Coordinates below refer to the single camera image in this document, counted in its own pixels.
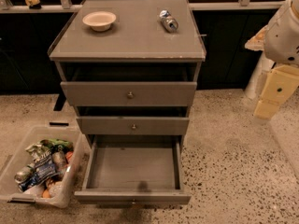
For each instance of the orange fruit in bin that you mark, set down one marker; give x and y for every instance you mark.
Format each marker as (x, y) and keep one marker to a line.
(46, 194)

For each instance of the grey drawer cabinet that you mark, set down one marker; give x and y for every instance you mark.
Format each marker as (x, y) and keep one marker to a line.
(136, 36)

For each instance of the small yellow toy figure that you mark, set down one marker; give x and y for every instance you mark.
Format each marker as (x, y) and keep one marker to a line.
(33, 4)

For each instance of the grey drawer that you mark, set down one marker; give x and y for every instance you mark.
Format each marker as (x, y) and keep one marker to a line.
(133, 120)
(129, 169)
(128, 84)

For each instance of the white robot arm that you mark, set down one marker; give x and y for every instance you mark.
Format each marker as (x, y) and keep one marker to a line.
(279, 40)

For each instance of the blue white chip bag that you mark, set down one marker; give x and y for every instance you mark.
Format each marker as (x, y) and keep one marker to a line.
(44, 165)

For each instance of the white diagonal pillar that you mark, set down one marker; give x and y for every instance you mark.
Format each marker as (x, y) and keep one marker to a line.
(262, 67)

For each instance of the green snack bag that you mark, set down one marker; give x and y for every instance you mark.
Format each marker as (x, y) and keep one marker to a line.
(56, 145)

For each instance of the beige bowl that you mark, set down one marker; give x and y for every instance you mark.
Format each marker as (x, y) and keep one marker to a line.
(99, 21)

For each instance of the grey top drawer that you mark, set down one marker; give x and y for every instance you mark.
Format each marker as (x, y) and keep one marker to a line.
(128, 84)

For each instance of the clear plastic bin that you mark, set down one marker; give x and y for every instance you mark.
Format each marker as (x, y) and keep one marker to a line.
(9, 191)

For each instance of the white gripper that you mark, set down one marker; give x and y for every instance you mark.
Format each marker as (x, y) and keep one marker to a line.
(282, 39)

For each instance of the grey middle drawer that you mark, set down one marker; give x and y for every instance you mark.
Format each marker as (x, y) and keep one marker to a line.
(133, 120)

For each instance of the grey bottom drawer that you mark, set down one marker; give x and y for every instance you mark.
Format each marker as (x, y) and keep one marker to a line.
(129, 169)

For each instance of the silver can in bin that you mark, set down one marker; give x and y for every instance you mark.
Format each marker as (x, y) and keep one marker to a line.
(24, 173)

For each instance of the crushed silver soda can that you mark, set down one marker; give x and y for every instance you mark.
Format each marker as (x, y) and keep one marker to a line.
(169, 23)

